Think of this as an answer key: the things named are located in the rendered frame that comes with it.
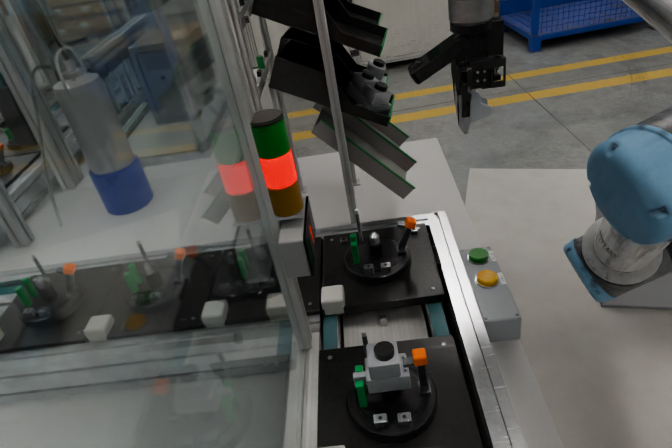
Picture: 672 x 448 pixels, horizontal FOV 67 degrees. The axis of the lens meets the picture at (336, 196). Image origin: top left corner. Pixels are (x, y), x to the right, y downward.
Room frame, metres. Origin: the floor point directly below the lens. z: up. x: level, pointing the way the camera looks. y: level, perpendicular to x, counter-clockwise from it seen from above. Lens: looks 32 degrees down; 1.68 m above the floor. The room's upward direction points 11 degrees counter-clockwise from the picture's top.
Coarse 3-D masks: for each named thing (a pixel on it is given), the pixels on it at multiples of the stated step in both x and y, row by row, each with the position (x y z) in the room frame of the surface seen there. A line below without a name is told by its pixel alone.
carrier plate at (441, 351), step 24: (336, 360) 0.60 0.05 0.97; (360, 360) 0.59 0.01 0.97; (432, 360) 0.57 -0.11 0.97; (456, 360) 0.56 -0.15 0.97; (336, 384) 0.55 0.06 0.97; (456, 384) 0.51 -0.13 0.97; (336, 408) 0.51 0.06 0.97; (456, 408) 0.47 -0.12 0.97; (336, 432) 0.47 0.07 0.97; (360, 432) 0.46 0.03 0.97; (432, 432) 0.44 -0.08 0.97; (456, 432) 0.43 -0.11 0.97
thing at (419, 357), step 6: (420, 348) 0.51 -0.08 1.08; (414, 354) 0.50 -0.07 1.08; (420, 354) 0.50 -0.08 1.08; (402, 360) 0.50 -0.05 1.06; (408, 360) 0.50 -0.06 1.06; (414, 360) 0.49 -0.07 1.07; (420, 360) 0.49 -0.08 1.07; (426, 360) 0.49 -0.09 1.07; (408, 366) 0.49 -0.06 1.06; (420, 366) 0.49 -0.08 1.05; (420, 372) 0.49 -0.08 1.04; (420, 378) 0.49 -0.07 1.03; (426, 378) 0.49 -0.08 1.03; (420, 384) 0.49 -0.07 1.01; (426, 384) 0.49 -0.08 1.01
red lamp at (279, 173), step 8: (288, 152) 0.65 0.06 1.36; (264, 160) 0.64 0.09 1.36; (272, 160) 0.64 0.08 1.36; (280, 160) 0.64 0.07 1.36; (288, 160) 0.65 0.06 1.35; (264, 168) 0.64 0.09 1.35; (272, 168) 0.64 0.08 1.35; (280, 168) 0.64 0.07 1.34; (288, 168) 0.64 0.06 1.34; (264, 176) 0.65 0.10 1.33; (272, 176) 0.64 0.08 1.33; (280, 176) 0.64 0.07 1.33; (288, 176) 0.64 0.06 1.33; (296, 176) 0.66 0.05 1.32; (272, 184) 0.64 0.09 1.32; (280, 184) 0.64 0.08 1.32; (288, 184) 0.64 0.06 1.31
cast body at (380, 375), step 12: (372, 348) 0.51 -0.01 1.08; (384, 348) 0.50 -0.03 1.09; (396, 348) 0.51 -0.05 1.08; (372, 360) 0.49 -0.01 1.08; (384, 360) 0.49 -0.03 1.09; (396, 360) 0.49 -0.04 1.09; (360, 372) 0.51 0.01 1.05; (372, 372) 0.48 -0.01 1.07; (384, 372) 0.48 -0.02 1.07; (396, 372) 0.48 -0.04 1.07; (408, 372) 0.49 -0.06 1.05; (372, 384) 0.48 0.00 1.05; (384, 384) 0.48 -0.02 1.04; (396, 384) 0.48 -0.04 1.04; (408, 384) 0.48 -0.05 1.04
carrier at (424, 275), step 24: (336, 240) 0.94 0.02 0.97; (360, 240) 0.89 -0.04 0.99; (384, 240) 0.89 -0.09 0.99; (408, 240) 0.89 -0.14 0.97; (336, 264) 0.86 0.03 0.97; (360, 264) 0.82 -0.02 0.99; (384, 264) 0.79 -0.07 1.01; (408, 264) 0.80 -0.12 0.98; (432, 264) 0.80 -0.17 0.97; (336, 288) 0.76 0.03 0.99; (360, 288) 0.77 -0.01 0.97; (384, 288) 0.76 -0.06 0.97; (408, 288) 0.75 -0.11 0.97; (432, 288) 0.73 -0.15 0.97; (336, 312) 0.73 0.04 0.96
